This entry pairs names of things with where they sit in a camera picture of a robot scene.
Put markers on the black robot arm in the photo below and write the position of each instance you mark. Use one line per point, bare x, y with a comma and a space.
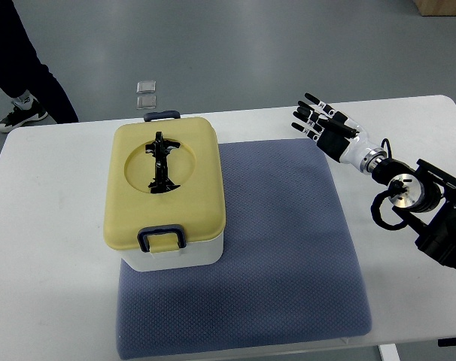
423, 199

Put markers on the white storage box base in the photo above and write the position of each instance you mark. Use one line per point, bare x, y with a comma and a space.
194, 254

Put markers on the black table bracket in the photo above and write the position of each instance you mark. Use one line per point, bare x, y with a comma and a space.
447, 342

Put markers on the yellow box lid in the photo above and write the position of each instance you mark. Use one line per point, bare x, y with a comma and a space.
165, 186

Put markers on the upper floor socket plate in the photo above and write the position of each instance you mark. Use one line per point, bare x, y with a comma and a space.
146, 86

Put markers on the cardboard box corner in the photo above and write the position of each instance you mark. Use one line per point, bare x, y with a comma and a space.
435, 8

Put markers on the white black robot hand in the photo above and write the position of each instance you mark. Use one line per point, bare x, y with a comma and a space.
337, 135

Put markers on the person leg dark trousers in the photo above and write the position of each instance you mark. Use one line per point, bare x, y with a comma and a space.
23, 77

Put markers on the white table leg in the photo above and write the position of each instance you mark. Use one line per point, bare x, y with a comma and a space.
388, 352

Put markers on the blue grey cushion mat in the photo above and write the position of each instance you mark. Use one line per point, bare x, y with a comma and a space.
288, 273

